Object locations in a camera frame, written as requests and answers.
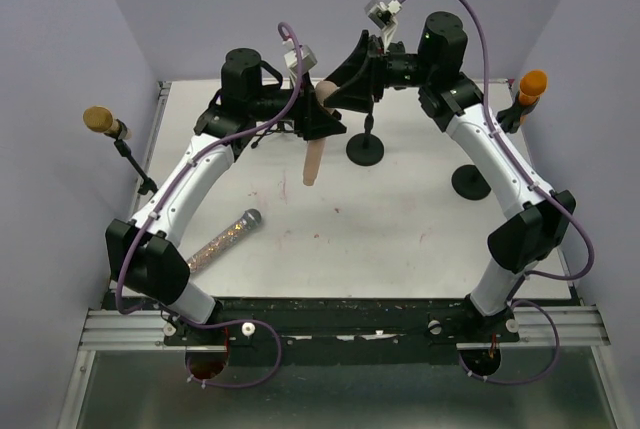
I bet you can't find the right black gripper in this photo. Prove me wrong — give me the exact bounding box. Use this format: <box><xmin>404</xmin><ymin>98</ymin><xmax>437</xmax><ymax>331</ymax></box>
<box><xmin>323</xmin><ymin>31</ymin><xmax>435</xmax><ymax>114</ymax></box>

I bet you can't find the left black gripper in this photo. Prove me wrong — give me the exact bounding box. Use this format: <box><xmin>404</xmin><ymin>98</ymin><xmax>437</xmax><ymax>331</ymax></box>
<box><xmin>247</xmin><ymin>70</ymin><xmax>346</xmax><ymax>140</ymax></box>

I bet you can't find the pink microphone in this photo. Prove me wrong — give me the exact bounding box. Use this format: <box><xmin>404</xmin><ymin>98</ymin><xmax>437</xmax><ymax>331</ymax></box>
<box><xmin>302</xmin><ymin>80</ymin><xmax>338</xmax><ymax>186</ymax></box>

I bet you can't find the black round base shock stand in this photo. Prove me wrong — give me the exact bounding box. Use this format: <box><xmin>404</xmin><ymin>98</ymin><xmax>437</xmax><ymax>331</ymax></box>
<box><xmin>346</xmin><ymin>107</ymin><xmax>384</xmax><ymax>167</ymax></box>

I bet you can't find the silver glitter microphone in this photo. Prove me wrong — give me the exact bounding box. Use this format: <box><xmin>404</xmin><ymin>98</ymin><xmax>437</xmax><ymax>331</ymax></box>
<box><xmin>187</xmin><ymin>208</ymin><xmax>263</xmax><ymax>275</ymax></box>

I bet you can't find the black tripod shock mount stand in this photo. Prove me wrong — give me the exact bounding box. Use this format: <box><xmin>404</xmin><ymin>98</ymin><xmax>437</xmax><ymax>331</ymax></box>
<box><xmin>250</xmin><ymin>119</ymin><xmax>295</xmax><ymax>149</ymax></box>

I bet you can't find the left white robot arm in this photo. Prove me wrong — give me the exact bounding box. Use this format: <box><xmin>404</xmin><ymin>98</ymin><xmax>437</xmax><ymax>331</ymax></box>
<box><xmin>106</xmin><ymin>46</ymin><xmax>346</xmax><ymax>344</ymax></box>

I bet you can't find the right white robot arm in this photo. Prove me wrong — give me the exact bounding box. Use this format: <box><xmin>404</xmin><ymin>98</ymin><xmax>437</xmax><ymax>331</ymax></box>
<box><xmin>326</xmin><ymin>11</ymin><xmax>576</xmax><ymax>341</ymax></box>

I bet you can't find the right black round base stand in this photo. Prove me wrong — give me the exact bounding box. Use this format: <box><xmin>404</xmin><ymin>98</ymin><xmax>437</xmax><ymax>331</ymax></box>
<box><xmin>451</xmin><ymin>93</ymin><xmax>539</xmax><ymax>201</ymax></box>

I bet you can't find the orange microphone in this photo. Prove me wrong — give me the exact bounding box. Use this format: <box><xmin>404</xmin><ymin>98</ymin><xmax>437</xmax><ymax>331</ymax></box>
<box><xmin>517</xmin><ymin>70</ymin><xmax>548</xmax><ymax>124</ymax></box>

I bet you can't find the left black round base stand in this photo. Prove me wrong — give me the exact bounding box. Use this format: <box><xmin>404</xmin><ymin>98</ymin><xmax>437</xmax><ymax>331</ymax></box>
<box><xmin>114</xmin><ymin>136</ymin><xmax>158</xmax><ymax>196</ymax></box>

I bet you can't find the gold microphone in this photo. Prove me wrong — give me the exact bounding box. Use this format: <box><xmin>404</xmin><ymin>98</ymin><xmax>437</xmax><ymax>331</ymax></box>
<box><xmin>83</xmin><ymin>106</ymin><xmax>132</xmax><ymax>140</ymax></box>

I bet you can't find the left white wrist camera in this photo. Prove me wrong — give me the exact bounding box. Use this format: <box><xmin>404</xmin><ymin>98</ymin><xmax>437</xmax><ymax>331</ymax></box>
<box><xmin>284</xmin><ymin>44</ymin><xmax>317</xmax><ymax>84</ymax></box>

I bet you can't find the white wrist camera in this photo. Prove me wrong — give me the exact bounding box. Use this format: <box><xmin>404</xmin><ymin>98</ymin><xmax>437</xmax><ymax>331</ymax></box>
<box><xmin>364</xmin><ymin>0</ymin><xmax>402</xmax><ymax>52</ymax></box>
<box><xmin>284</xmin><ymin>44</ymin><xmax>317</xmax><ymax>84</ymax></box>

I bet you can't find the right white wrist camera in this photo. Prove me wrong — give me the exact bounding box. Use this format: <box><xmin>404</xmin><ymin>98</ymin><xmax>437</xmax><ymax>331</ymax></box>
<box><xmin>364</xmin><ymin>0</ymin><xmax>402</xmax><ymax>52</ymax></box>

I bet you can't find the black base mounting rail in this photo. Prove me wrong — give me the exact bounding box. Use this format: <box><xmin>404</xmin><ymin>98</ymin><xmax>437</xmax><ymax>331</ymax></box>
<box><xmin>139</xmin><ymin>297</ymin><xmax>519</xmax><ymax>372</ymax></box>

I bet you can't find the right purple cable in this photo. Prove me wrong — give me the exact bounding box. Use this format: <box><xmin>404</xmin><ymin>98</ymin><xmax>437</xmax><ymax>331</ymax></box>
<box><xmin>399</xmin><ymin>0</ymin><xmax>596</xmax><ymax>385</ymax></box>

